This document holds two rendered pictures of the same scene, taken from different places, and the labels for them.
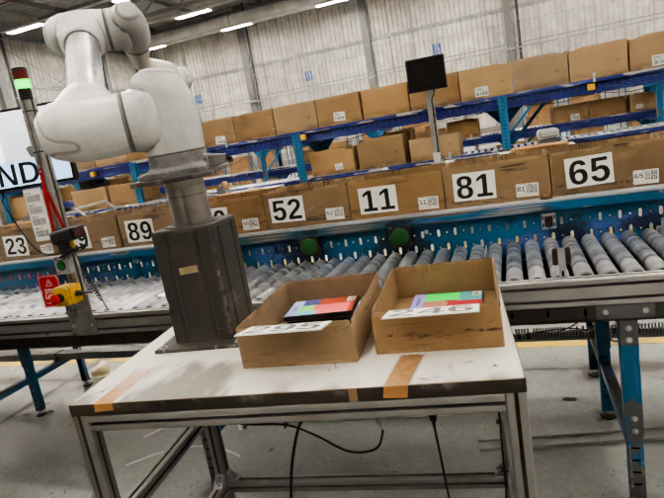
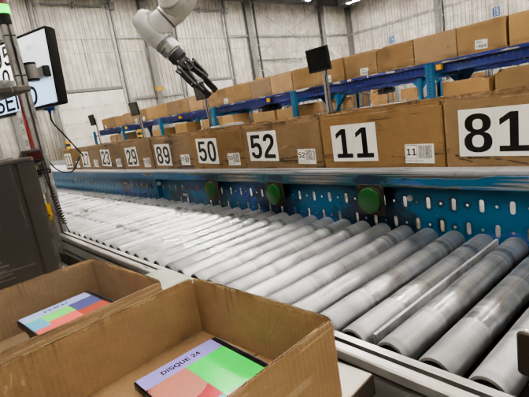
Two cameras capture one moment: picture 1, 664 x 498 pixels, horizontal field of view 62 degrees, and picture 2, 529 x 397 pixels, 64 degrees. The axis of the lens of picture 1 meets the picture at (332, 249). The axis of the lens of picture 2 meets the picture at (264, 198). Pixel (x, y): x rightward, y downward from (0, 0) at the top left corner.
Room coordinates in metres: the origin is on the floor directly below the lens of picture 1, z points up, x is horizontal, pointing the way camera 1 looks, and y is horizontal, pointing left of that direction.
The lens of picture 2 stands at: (1.05, -0.61, 1.09)
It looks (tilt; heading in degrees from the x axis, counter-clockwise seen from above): 11 degrees down; 31
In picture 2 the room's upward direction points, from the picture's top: 9 degrees counter-clockwise
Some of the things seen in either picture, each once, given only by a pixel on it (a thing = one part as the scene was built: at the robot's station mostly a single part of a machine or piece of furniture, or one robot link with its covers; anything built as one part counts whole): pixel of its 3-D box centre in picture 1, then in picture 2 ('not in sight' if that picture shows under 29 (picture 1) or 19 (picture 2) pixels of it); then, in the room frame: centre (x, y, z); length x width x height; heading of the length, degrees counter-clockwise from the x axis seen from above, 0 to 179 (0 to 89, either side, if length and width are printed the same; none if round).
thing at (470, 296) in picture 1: (447, 301); (216, 387); (1.41, -0.28, 0.76); 0.19 x 0.14 x 0.02; 71
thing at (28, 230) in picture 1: (48, 238); (131, 153); (3.02, 1.52, 0.96); 0.39 x 0.29 x 0.17; 70
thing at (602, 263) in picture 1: (598, 257); not in sight; (1.70, -0.84, 0.72); 0.52 x 0.05 x 0.05; 161
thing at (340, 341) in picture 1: (316, 315); (18, 340); (1.37, 0.07, 0.80); 0.38 x 0.28 x 0.10; 164
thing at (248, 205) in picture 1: (239, 212); (242, 144); (2.62, 0.40, 0.96); 0.39 x 0.29 x 0.17; 71
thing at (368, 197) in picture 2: (399, 237); (368, 201); (2.15, -0.27, 0.81); 0.07 x 0.01 x 0.07; 71
